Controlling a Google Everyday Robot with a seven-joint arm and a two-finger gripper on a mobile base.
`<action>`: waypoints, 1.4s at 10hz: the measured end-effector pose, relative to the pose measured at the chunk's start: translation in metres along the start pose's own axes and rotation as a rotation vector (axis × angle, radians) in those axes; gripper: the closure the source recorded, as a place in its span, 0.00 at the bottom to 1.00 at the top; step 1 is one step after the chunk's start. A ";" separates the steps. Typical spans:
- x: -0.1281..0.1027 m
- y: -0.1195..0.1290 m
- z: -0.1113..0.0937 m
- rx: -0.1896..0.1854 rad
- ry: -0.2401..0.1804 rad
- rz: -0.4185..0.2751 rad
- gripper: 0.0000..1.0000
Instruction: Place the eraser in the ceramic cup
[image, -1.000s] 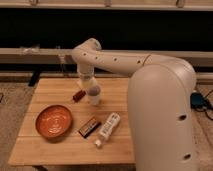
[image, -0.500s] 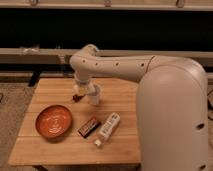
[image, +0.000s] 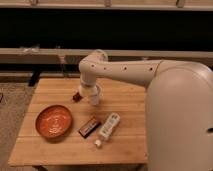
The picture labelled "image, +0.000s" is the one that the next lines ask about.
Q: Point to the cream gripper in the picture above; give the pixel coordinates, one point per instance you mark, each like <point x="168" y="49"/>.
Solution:
<point x="87" y="91"/>

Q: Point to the red brown eraser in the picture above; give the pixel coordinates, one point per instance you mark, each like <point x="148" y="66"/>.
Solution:
<point x="77" y="97"/>

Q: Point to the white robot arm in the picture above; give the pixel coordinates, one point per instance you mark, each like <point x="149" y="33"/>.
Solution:
<point x="178" y="107"/>

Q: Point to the white ceramic cup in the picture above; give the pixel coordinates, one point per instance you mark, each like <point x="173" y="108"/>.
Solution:
<point x="94" y="99"/>

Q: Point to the orange ceramic bowl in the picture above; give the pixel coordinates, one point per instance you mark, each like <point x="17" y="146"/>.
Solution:
<point x="53" y="121"/>

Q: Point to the dark brown chocolate bar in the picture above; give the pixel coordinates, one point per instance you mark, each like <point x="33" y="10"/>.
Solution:
<point x="89" y="127"/>

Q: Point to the white squeeze tube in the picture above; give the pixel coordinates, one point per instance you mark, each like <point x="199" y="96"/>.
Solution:
<point x="107" y="129"/>

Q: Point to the wooden table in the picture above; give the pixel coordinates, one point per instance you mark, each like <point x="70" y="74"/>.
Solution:
<point x="126" y="149"/>

